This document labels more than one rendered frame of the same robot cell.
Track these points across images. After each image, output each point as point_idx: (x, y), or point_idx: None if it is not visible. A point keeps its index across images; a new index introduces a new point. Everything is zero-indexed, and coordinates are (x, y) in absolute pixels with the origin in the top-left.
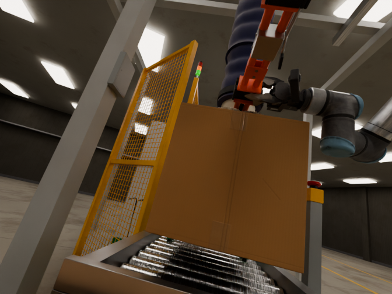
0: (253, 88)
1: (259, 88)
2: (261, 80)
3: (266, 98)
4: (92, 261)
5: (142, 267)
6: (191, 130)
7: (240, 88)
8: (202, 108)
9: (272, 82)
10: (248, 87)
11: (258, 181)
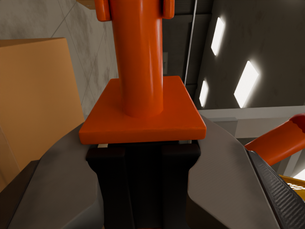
0: (111, 104)
1: (118, 122)
2: (186, 121)
3: (30, 189)
4: None
5: None
6: None
7: (110, 81)
8: (31, 40)
9: (240, 221)
10: (118, 92)
11: None
